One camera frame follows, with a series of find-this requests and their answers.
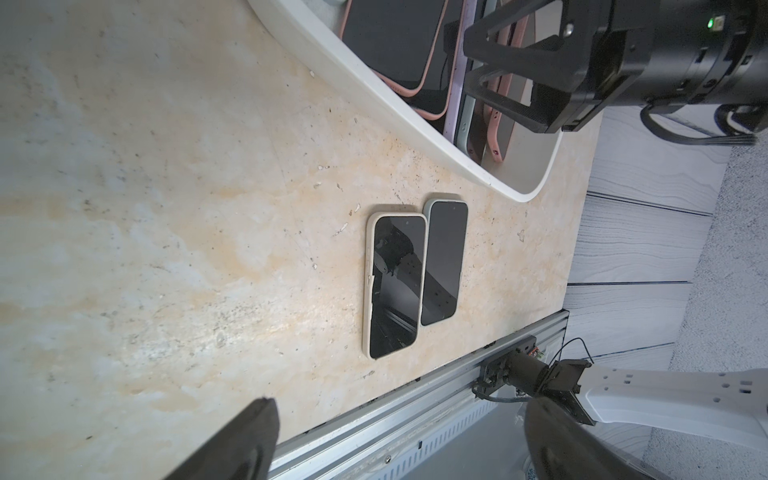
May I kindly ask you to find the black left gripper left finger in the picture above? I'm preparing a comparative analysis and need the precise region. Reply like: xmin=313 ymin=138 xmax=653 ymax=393
xmin=166 ymin=398 xmax=280 ymax=480

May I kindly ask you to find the black phone pink case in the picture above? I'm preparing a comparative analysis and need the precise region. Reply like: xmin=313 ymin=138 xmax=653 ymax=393
xmin=484 ymin=16 xmax=535 ymax=164

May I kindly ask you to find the white plastic storage box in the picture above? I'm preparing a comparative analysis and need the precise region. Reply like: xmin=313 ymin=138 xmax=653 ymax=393
xmin=249 ymin=1 xmax=565 ymax=203

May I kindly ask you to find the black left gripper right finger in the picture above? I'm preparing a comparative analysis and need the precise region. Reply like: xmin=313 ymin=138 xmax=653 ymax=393
xmin=525 ymin=397 xmax=647 ymax=480

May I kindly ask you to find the black phone in box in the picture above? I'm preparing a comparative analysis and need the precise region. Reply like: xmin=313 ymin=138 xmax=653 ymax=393
xmin=339 ymin=0 xmax=450 ymax=98

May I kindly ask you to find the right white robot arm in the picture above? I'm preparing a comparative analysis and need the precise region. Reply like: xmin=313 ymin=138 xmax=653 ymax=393
xmin=463 ymin=1 xmax=767 ymax=450

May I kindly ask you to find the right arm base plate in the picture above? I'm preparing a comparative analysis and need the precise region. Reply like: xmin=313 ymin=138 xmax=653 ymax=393
xmin=472 ymin=336 xmax=547 ymax=399

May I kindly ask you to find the black phone lilac case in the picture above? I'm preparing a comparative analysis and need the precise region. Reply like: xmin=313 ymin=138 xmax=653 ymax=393
xmin=443 ymin=0 xmax=478 ymax=143

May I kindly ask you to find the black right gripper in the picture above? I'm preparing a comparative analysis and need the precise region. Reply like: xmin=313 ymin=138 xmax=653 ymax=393
xmin=463 ymin=1 xmax=767 ymax=134

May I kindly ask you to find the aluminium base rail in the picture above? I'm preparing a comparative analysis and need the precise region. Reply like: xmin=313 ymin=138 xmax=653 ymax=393
xmin=269 ymin=310 xmax=569 ymax=479

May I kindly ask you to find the black phone green case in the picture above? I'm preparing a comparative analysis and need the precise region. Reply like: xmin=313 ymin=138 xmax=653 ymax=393
xmin=421 ymin=198 xmax=469 ymax=326

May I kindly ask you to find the black phone cream case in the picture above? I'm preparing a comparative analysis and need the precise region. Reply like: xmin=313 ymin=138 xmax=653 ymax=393
xmin=362 ymin=212 xmax=428 ymax=360

